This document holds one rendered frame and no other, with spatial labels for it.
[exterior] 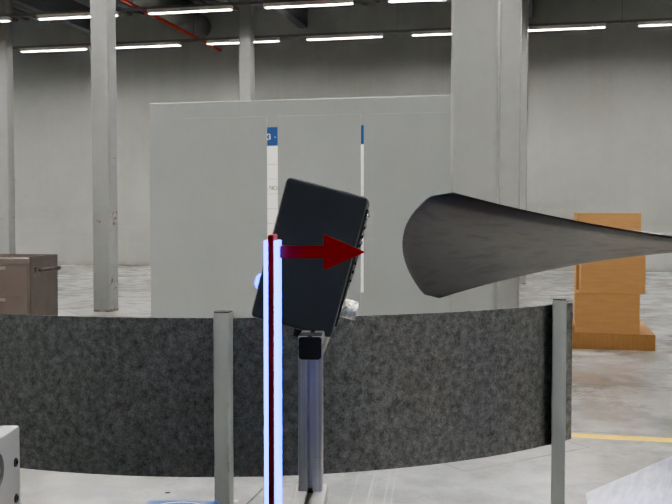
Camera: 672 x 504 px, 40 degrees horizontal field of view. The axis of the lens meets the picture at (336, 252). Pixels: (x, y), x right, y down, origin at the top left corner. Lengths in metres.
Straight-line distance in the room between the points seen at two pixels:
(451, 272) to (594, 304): 7.96
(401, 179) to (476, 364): 4.17
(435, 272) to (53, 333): 1.85
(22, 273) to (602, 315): 4.96
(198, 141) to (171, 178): 0.35
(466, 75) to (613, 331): 4.30
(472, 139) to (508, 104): 5.86
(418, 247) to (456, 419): 1.89
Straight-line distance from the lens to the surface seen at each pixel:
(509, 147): 10.64
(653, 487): 0.67
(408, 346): 2.41
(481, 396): 2.55
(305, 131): 6.76
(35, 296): 7.29
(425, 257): 0.66
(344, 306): 1.24
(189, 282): 7.02
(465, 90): 4.86
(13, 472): 0.99
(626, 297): 8.65
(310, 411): 1.18
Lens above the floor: 1.20
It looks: 2 degrees down
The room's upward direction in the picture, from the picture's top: straight up
